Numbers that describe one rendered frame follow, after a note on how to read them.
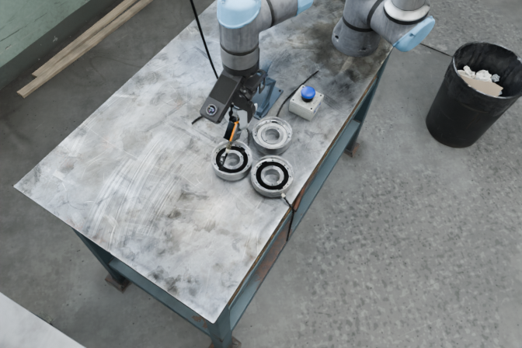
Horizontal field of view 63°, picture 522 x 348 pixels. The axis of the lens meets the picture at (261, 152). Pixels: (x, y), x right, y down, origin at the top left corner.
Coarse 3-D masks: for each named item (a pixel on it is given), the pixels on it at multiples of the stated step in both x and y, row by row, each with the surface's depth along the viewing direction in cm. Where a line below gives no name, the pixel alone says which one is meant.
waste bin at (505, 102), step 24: (480, 48) 196; (504, 48) 194; (456, 72) 184; (504, 72) 198; (456, 96) 189; (480, 96) 180; (504, 96) 201; (432, 120) 214; (456, 120) 198; (480, 120) 193; (456, 144) 212
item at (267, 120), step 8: (264, 120) 116; (272, 120) 116; (280, 120) 115; (256, 128) 114; (264, 128) 114; (272, 128) 114; (288, 128) 115; (256, 136) 113; (264, 136) 113; (280, 136) 113; (288, 136) 113; (256, 144) 112; (288, 144) 112; (264, 152) 112; (272, 152) 111; (280, 152) 112
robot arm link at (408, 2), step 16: (384, 0) 116; (400, 0) 107; (416, 0) 106; (384, 16) 115; (400, 16) 110; (416, 16) 109; (432, 16) 114; (384, 32) 118; (400, 32) 114; (416, 32) 111; (400, 48) 117
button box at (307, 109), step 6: (300, 90) 120; (294, 96) 119; (300, 96) 119; (318, 96) 119; (294, 102) 118; (300, 102) 118; (306, 102) 118; (312, 102) 118; (318, 102) 118; (294, 108) 119; (300, 108) 118; (306, 108) 117; (312, 108) 117; (318, 108) 122; (300, 114) 120; (306, 114) 118; (312, 114) 118
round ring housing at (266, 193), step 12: (264, 156) 108; (276, 156) 108; (252, 168) 106; (264, 168) 108; (276, 168) 108; (288, 168) 108; (252, 180) 105; (264, 180) 106; (288, 180) 106; (264, 192) 104; (276, 192) 103
